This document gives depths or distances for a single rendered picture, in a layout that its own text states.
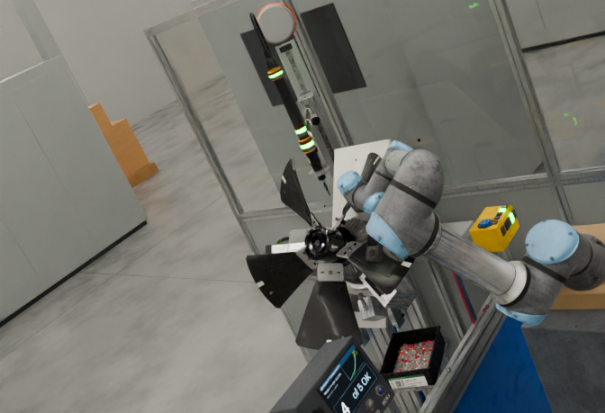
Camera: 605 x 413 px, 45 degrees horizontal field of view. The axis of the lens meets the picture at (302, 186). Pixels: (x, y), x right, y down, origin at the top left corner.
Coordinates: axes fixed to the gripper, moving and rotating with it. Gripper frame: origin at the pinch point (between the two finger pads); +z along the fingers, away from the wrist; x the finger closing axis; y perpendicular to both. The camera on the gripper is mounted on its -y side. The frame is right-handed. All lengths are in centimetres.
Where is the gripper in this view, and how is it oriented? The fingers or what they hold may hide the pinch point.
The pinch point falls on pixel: (400, 260)
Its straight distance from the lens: 229.9
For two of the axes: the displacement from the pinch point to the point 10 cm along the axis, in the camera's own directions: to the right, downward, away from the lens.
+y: 3.9, -7.2, 5.7
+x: -7.5, 1.1, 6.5
